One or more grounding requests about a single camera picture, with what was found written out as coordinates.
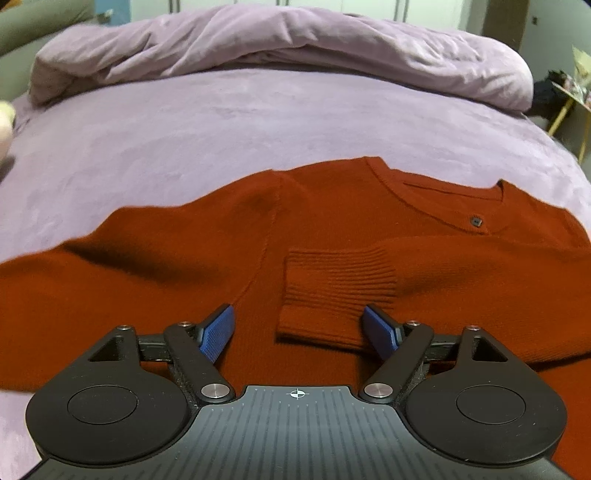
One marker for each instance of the white wardrobe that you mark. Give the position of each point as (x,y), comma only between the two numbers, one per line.
(323,4)

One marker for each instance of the pale paper bag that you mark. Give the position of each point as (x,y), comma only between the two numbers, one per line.
(582,64)

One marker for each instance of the purple rolled duvet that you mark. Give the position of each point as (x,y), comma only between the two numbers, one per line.
(286,41)

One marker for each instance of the pink plush toy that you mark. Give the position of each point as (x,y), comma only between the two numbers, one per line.
(4,129)

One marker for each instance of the yellow side table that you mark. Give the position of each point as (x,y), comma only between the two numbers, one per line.
(565,104)

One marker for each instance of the dark cloth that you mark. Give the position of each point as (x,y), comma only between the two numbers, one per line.
(549,90)

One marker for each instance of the red knit sweater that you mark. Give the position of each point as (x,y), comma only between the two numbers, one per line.
(369,221)

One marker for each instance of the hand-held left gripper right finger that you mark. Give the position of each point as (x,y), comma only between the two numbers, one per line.
(379,333)

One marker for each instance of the green pillow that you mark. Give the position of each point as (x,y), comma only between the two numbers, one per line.
(27,37)

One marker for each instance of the purple bed sheet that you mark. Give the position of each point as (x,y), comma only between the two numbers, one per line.
(184,129)

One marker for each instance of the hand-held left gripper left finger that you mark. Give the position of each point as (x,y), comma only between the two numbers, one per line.
(217,333)

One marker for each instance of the brown wooden panel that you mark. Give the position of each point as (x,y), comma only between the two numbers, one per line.
(496,23)

